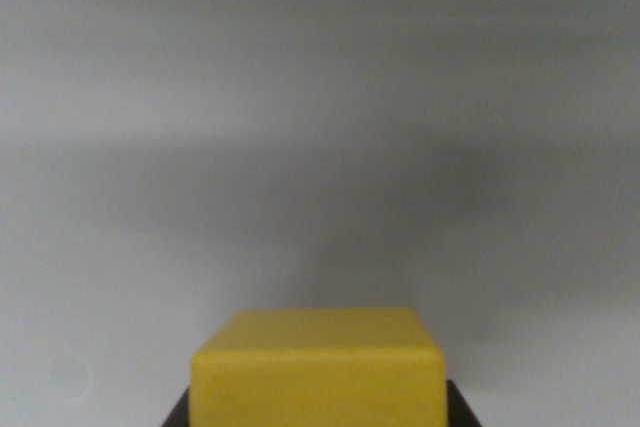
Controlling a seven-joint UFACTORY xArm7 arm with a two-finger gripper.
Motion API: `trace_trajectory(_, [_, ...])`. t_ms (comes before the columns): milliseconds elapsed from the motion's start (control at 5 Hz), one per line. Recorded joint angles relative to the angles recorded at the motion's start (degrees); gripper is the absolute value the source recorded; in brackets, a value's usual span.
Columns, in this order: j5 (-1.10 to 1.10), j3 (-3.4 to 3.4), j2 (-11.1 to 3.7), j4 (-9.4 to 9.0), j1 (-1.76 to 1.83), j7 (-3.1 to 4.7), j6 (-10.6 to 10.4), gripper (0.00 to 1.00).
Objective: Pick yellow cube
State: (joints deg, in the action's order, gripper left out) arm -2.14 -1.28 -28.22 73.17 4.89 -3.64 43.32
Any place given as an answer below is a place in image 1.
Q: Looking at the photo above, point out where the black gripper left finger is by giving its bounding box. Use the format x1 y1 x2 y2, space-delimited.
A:
160 386 193 427

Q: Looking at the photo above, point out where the yellow cube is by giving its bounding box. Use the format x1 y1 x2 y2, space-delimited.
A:
190 306 447 427

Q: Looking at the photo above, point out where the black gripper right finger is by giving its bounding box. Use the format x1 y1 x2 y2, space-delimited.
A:
444 378 483 427

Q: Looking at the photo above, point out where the white plastic tray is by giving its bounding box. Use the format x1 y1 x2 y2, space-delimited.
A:
0 0 640 427

